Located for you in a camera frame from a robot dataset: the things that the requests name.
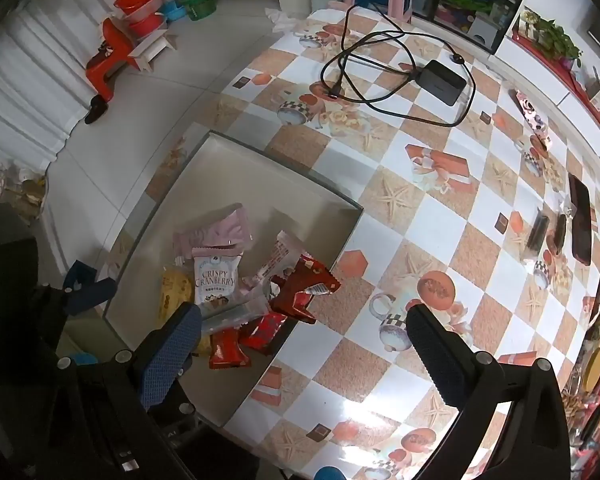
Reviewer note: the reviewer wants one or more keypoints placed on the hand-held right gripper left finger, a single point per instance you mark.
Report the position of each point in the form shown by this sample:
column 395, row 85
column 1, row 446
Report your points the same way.
column 167, row 360

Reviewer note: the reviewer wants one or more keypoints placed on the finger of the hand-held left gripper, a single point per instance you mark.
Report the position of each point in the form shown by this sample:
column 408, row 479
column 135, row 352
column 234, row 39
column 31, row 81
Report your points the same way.
column 91, row 295
column 82, row 274

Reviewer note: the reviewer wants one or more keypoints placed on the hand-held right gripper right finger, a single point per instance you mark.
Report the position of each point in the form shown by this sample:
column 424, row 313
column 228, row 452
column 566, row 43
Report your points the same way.
column 436, row 355

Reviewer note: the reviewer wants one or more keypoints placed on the dark red snack packet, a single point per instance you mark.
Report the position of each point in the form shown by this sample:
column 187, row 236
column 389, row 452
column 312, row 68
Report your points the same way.
column 302, row 285

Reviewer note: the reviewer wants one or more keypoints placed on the grey cardboard box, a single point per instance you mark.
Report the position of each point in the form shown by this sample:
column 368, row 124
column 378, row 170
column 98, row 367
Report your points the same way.
column 260, row 190

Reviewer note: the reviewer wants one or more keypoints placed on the small red snack packet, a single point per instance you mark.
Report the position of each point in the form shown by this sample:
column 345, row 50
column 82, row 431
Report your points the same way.
column 264, row 331
column 227, row 347

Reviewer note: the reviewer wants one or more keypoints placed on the yellow snack packet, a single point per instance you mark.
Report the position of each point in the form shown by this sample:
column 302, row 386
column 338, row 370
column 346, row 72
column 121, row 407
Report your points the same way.
column 176, row 292

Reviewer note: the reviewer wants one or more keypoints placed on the clear snack packet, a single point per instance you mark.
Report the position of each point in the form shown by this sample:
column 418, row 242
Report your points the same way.
column 240, row 310

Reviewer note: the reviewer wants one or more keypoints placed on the floor clutter pile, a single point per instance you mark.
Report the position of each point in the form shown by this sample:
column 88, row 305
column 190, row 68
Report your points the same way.
column 17, row 187

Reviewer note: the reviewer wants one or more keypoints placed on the pink snack packet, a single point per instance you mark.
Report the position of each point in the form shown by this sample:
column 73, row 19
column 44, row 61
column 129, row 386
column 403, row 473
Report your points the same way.
column 215, row 232

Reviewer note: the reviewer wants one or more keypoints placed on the red and white snack packet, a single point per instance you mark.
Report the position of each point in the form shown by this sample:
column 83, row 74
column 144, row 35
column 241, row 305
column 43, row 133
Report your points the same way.
column 277, row 257

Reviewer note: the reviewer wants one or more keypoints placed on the black lighter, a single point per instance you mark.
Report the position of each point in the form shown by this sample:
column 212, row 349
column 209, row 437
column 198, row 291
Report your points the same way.
column 537, row 232

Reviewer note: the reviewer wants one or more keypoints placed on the pile of colourful snack packets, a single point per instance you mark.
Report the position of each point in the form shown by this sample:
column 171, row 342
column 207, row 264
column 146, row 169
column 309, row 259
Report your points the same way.
column 597, row 360

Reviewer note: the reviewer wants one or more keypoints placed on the black shoe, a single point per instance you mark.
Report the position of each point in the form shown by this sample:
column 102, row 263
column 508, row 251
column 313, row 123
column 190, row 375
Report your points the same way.
column 95, row 110

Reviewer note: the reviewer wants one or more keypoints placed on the brown lighter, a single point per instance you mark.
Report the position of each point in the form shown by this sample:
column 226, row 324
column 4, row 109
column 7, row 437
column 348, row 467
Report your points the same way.
column 560, row 232

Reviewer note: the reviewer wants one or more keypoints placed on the black smartphone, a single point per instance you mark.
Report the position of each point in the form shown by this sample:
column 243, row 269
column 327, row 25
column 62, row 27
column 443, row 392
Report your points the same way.
column 581, row 220

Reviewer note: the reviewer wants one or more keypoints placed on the white curtain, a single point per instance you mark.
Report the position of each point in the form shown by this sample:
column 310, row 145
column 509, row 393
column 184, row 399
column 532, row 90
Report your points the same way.
column 25, row 75

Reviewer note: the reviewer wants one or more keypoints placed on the red plastic chair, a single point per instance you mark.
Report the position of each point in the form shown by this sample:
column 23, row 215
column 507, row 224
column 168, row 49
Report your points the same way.
column 115, row 55

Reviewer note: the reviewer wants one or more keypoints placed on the small white stool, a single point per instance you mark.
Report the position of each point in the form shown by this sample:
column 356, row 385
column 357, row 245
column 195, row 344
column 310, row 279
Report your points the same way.
column 152, row 49

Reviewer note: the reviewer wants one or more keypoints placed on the pink patterned phone case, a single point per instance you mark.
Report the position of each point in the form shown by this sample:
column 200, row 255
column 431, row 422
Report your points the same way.
column 530, row 115

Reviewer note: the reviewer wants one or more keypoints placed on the blue plastic basin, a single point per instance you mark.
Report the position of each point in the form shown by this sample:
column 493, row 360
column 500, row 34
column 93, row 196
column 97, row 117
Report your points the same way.
column 172, row 11

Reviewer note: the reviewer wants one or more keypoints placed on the green plastic bucket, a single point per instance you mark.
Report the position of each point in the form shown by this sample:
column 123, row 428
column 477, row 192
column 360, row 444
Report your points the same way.
column 199, row 2

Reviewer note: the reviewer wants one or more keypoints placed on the red counter shelf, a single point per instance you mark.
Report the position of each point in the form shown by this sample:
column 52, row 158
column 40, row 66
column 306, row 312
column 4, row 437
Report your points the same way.
column 580, row 82

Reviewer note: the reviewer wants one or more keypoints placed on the crumpled white tissue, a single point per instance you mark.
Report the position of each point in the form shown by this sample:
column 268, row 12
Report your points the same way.
column 281, row 19

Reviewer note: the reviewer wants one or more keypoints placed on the green potted plant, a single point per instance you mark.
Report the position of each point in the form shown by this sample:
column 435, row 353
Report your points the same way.
column 555, row 35

